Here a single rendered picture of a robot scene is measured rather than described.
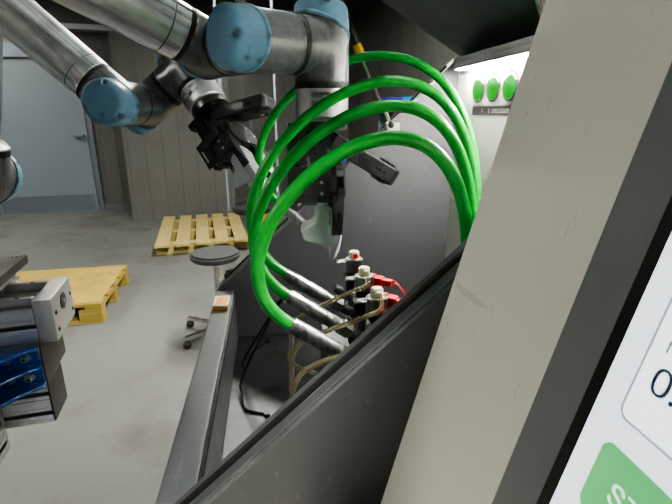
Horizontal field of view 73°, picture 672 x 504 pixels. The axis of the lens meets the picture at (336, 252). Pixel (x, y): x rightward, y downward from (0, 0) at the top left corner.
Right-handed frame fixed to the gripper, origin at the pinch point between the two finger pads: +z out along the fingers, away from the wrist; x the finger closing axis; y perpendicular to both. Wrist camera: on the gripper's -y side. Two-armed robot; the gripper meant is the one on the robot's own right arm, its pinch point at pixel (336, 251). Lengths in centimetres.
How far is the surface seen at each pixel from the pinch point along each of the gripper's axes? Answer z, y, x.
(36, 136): 11, 314, -599
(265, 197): -12.0, 10.5, 16.8
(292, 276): 0.5, 7.4, 8.9
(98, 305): 100, 124, -224
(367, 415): 4.0, 2.3, 35.1
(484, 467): -0.4, -2.4, 46.7
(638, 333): -13, -5, 53
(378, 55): -29.5, -7.3, -5.6
